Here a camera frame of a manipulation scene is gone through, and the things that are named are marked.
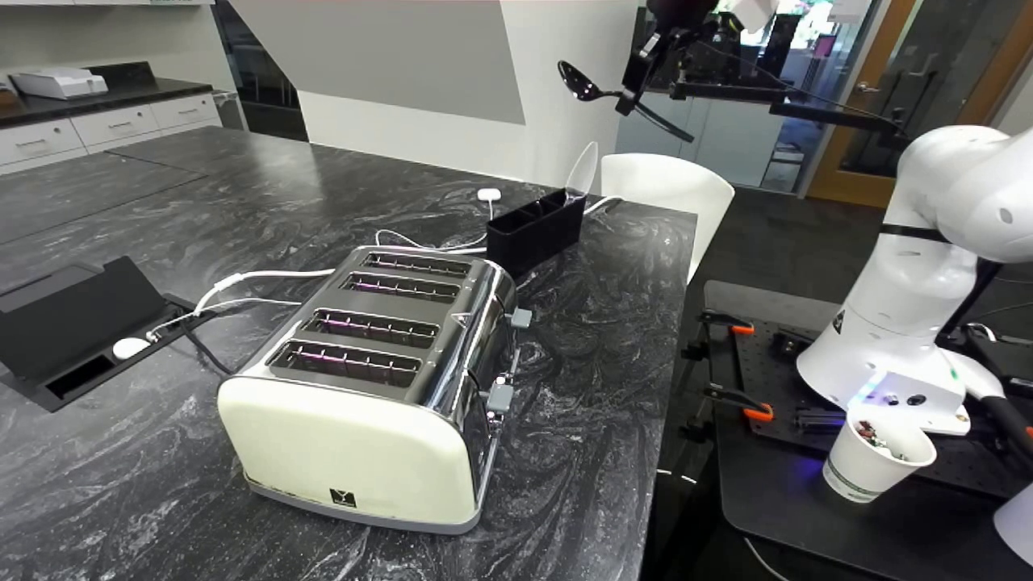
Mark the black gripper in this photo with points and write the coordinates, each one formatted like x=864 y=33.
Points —
x=670 y=23

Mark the black spoon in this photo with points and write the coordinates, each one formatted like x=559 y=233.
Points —
x=625 y=101

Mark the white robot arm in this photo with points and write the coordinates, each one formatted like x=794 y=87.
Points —
x=962 y=200

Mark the black cutlery holder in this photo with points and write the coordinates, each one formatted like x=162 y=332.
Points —
x=532 y=229

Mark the white chair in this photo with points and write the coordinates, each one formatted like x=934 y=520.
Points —
x=673 y=185

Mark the orange black clamp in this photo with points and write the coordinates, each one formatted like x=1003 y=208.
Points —
x=751 y=409

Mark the white paper cup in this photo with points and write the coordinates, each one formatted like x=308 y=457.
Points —
x=871 y=452

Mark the cream chrome four-slot toaster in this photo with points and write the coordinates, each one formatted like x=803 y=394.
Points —
x=381 y=398

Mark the white printer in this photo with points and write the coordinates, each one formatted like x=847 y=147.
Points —
x=58 y=82

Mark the black countertop socket box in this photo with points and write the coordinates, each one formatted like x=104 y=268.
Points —
x=58 y=330

